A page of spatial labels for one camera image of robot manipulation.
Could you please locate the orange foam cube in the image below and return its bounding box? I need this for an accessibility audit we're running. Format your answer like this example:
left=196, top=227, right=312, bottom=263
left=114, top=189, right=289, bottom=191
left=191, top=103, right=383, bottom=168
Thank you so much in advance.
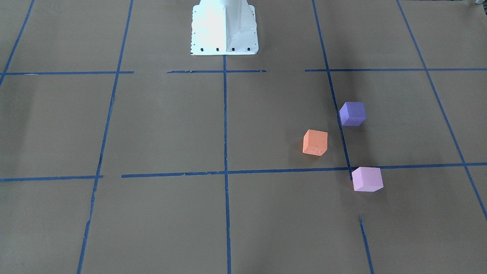
left=302, top=129, right=328, bottom=156

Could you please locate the purple foam cube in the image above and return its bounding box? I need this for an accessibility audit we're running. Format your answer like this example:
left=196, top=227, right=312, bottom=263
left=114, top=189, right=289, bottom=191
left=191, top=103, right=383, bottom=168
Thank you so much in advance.
left=339, top=101, right=367, bottom=126

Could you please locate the pink foam cube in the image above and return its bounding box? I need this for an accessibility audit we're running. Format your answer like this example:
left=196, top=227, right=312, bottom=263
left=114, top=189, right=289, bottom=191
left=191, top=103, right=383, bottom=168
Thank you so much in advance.
left=352, top=167, right=384, bottom=192

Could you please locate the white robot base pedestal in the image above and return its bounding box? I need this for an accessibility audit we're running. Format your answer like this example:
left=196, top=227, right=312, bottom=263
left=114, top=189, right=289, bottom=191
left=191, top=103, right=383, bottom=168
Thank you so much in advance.
left=190, top=0, right=259, bottom=56

